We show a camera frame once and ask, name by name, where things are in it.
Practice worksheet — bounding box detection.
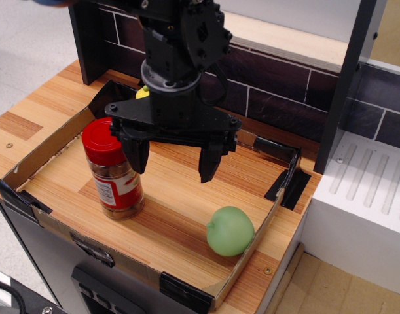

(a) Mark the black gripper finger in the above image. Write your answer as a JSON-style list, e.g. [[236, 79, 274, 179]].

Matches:
[[122, 138, 150, 174], [198, 143, 225, 183]]

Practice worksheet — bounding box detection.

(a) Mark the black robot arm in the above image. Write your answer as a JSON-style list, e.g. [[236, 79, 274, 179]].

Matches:
[[105, 1, 242, 183]]

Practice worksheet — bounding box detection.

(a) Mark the yellow toy bell pepper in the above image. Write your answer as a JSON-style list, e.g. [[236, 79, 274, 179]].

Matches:
[[135, 85, 150, 99]]

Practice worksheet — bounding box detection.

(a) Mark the green toy apple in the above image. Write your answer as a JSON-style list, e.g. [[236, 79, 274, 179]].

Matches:
[[206, 206, 255, 257]]

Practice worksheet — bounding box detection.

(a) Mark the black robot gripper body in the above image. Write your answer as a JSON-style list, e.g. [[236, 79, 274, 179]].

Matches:
[[105, 61, 242, 154]]

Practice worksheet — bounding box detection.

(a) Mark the dark brick-pattern backsplash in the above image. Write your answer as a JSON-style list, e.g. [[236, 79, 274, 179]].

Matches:
[[99, 7, 400, 148]]

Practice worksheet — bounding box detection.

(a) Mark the black cable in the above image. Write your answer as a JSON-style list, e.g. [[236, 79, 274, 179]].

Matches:
[[0, 279, 26, 314]]

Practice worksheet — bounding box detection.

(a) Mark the dark vertical post right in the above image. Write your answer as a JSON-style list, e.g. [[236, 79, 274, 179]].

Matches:
[[314, 1, 377, 174]]

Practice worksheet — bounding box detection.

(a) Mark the white ribbed sink drainboard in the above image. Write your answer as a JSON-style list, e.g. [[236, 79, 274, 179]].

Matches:
[[312, 131, 400, 230]]

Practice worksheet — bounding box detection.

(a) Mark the red-capped spice bottle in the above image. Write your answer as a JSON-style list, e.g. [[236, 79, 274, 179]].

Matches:
[[82, 117, 145, 220]]

